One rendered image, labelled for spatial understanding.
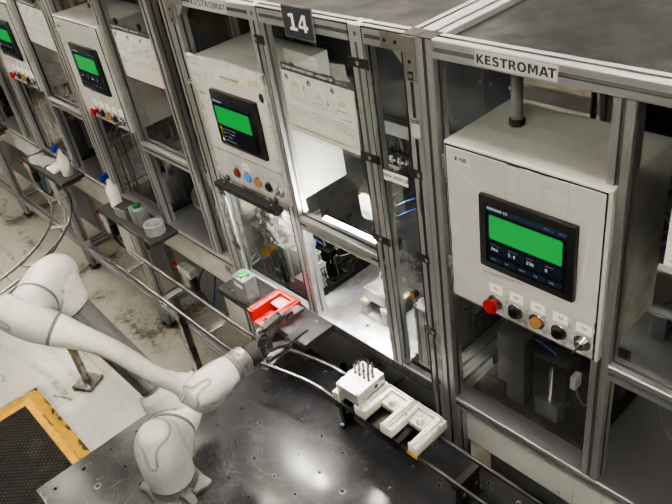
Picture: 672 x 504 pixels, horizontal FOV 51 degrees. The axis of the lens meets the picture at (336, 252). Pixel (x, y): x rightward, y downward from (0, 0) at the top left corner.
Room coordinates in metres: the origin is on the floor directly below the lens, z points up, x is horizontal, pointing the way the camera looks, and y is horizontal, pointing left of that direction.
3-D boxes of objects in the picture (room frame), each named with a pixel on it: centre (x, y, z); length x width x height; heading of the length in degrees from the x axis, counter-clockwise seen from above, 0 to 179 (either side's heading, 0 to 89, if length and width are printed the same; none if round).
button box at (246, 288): (2.16, 0.35, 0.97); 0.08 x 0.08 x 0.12; 37
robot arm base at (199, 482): (1.51, 0.64, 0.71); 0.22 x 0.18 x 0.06; 37
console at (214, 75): (2.24, 0.16, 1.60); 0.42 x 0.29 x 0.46; 37
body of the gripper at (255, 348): (1.62, 0.29, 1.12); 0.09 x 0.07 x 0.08; 127
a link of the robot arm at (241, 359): (1.58, 0.34, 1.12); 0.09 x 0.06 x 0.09; 37
